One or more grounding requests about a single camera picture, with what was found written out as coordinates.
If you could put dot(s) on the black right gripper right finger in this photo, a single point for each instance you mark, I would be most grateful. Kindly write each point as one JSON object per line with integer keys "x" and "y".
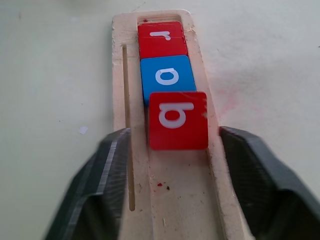
{"x": 270, "y": 190}

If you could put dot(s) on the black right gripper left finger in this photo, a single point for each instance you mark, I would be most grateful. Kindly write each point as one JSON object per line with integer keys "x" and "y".
{"x": 100, "y": 190}

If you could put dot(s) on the red letter b block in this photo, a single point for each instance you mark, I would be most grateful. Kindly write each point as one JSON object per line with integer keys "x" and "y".
{"x": 178, "y": 121}

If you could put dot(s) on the light wooden letter tray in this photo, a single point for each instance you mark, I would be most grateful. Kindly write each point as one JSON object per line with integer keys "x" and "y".
{"x": 180, "y": 190}

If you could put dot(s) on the blue letter o block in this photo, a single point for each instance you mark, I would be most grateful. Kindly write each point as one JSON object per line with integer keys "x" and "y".
{"x": 167, "y": 75}

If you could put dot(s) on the red letter r block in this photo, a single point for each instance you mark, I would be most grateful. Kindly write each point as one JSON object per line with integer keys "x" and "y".
{"x": 162, "y": 41}

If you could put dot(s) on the small white paper scrap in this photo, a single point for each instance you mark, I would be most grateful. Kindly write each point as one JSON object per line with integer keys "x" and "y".
{"x": 83, "y": 129}

